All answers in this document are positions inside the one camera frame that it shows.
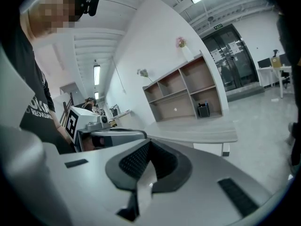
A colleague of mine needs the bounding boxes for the grey wooden desk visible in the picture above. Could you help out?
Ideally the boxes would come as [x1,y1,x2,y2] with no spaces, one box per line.
[143,119,238,158]

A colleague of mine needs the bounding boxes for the black pen holder box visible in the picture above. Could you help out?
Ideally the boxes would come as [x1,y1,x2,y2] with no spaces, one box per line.
[198,101,211,118]

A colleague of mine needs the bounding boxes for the person's left hand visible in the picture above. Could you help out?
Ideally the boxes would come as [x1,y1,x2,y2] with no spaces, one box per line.
[81,135,95,152]

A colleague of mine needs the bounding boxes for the person's head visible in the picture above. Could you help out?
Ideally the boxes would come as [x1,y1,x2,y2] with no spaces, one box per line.
[20,0,87,41]

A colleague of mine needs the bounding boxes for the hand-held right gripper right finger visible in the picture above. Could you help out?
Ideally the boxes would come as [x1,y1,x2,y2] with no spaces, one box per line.
[137,138,271,226]

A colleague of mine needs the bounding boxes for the small cardboard box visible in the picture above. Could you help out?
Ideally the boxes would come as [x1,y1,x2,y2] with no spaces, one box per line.
[270,56,282,69]

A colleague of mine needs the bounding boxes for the white drawer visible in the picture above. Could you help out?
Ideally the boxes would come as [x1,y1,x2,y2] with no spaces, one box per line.
[192,143,223,157]

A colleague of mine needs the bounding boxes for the black head-worn camera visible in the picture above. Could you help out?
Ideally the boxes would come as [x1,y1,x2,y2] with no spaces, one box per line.
[83,0,100,17]

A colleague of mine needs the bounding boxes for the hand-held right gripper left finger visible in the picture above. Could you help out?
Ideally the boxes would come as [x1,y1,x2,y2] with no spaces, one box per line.
[58,138,151,226]

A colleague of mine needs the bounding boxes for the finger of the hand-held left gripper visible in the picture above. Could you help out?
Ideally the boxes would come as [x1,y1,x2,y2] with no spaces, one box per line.
[90,128,148,148]

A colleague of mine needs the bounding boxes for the black computer monitor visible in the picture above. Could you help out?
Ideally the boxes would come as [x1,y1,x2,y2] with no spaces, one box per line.
[257,57,271,69]
[280,53,293,67]

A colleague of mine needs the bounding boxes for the dark wooden stair railing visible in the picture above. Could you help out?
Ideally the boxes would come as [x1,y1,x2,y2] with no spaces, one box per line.
[58,91,74,127]

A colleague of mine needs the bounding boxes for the black glass double door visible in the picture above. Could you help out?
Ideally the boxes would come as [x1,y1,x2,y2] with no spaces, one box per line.
[201,24,260,92]

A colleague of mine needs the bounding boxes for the person's left forearm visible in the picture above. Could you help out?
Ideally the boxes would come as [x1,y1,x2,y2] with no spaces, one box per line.
[54,119,72,146]

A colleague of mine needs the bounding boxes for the white long office desk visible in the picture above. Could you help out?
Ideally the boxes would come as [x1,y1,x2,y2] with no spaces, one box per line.
[257,65,295,99]

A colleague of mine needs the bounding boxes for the pink flowers in white vase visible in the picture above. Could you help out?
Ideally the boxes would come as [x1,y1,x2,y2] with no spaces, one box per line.
[175,36,195,62]

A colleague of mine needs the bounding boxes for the person's black t-shirt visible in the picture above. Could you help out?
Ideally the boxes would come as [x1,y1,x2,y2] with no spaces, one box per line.
[4,24,76,155]

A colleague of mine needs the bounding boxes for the pale flower sprig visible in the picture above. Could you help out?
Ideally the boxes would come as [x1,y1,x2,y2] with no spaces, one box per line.
[136,68,154,83]

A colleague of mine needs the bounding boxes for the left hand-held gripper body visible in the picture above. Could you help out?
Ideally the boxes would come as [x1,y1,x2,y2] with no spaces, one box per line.
[65,105,111,152]

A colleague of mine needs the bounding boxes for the white paper door notice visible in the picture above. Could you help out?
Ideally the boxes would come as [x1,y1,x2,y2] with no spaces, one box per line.
[228,40,240,54]
[210,48,222,62]

